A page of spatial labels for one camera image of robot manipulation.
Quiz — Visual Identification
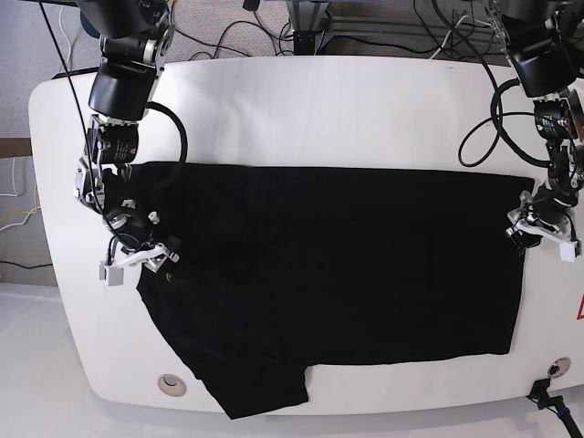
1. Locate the black T-shirt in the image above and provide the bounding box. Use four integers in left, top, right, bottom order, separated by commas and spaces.
130, 162, 535, 418

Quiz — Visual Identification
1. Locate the table cable grommet right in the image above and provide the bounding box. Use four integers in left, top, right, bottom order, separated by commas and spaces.
547, 357, 571, 379

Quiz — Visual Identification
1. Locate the red warning sticker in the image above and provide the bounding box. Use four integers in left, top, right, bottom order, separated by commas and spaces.
577, 296, 584, 320

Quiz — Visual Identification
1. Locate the table cable grommet left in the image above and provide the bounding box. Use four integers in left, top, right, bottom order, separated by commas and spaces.
157, 374, 187, 398

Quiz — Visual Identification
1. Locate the black clamp with cable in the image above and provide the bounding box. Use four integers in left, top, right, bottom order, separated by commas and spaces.
527, 379, 583, 438

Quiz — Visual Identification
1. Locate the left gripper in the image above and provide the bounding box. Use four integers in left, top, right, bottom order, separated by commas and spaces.
505, 191, 575, 249

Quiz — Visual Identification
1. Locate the table cable grommet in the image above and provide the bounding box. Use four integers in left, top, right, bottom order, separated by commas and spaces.
157, 374, 187, 398
547, 357, 571, 379

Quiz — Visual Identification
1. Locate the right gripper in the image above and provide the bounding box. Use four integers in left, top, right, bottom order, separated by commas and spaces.
107, 207, 181, 273

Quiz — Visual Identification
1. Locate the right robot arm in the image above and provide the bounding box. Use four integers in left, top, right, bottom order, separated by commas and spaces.
74, 1, 188, 286

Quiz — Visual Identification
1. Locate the white cable on floor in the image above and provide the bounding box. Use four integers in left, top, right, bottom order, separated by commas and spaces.
0, 156, 43, 229

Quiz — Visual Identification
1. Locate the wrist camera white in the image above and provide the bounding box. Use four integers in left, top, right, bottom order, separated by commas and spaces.
559, 240, 581, 263
99, 261, 124, 287

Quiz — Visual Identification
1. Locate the black table leg block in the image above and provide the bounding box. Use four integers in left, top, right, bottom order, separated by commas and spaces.
293, 30, 326, 56

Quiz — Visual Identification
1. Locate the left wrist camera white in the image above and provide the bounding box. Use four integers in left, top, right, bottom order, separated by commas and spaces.
559, 240, 581, 263

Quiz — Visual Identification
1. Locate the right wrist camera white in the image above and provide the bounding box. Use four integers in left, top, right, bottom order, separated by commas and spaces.
99, 261, 124, 287

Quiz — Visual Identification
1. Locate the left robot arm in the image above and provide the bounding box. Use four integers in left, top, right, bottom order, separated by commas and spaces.
485, 1, 583, 262

